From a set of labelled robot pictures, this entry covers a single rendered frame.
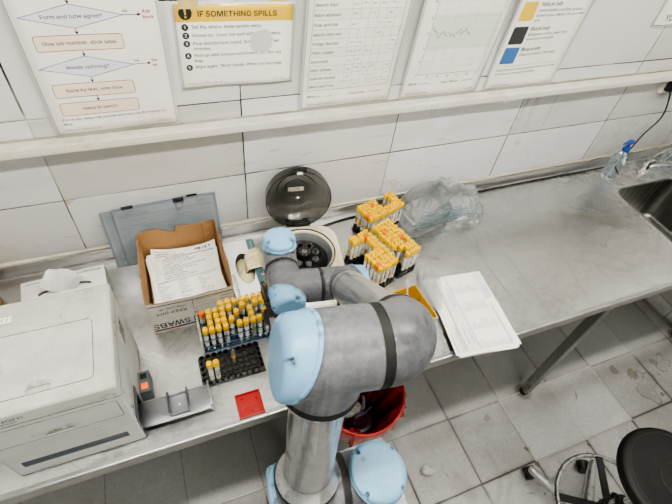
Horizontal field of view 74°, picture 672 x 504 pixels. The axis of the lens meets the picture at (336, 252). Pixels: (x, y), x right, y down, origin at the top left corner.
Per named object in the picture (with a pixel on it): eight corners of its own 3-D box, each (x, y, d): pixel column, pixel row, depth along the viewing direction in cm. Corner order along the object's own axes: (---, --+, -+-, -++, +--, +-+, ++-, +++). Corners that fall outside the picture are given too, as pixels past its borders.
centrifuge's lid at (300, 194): (265, 172, 134) (262, 158, 140) (267, 236, 151) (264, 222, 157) (334, 168, 139) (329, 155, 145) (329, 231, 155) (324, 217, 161)
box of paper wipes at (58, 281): (29, 326, 128) (11, 301, 119) (28, 295, 135) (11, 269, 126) (113, 304, 136) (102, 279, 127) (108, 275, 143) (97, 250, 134)
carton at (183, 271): (154, 336, 131) (142, 306, 119) (144, 263, 148) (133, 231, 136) (238, 315, 138) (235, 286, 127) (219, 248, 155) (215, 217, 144)
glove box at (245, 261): (238, 314, 139) (236, 296, 131) (222, 257, 153) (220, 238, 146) (277, 304, 142) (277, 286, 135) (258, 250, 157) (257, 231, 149)
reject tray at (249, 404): (240, 420, 117) (239, 419, 117) (234, 396, 121) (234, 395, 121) (265, 412, 119) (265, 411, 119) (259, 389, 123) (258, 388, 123)
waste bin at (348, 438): (319, 486, 189) (329, 451, 156) (293, 405, 210) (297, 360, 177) (398, 455, 200) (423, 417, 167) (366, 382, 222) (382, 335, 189)
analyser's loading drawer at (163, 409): (130, 435, 110) (125, 427, 106) (128, 410, 114) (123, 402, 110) (214, 409, 116) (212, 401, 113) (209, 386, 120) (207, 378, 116)
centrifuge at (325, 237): (272, 319, 139) (272, 296, 129) (263, 248, 157) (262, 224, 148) (347, 310, 144) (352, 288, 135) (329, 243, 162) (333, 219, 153)
